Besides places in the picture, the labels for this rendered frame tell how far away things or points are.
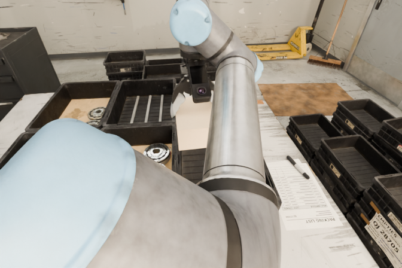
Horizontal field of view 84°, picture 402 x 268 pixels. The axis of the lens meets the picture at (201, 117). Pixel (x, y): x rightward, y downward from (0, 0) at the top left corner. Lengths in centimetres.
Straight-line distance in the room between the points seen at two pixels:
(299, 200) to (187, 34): 80
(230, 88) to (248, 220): 21
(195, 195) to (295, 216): 84
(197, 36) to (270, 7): 393
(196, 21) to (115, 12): 364
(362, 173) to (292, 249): 96
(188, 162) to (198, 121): 31
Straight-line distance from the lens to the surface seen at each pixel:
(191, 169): 88
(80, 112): 130
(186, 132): 60
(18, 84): 239
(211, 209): 17
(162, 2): 394
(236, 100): 33
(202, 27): 42
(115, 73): 247
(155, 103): 124
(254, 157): 27
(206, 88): 54
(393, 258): 152
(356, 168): 177
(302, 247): 94
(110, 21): 408
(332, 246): 98
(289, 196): 102
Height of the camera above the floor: 151
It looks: 37 degrees down
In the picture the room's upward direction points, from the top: straight up
